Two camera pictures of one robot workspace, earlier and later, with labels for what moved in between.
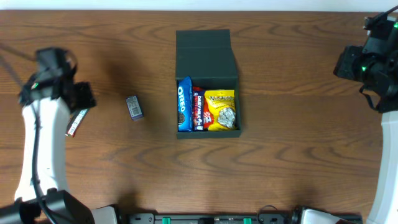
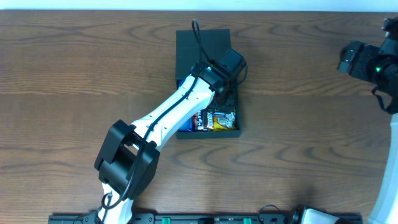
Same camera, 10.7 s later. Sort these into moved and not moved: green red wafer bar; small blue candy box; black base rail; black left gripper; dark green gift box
Moved: black left gripper; green red wafer bar; small blue candy box
Not moved: dark green gift box; black base rail
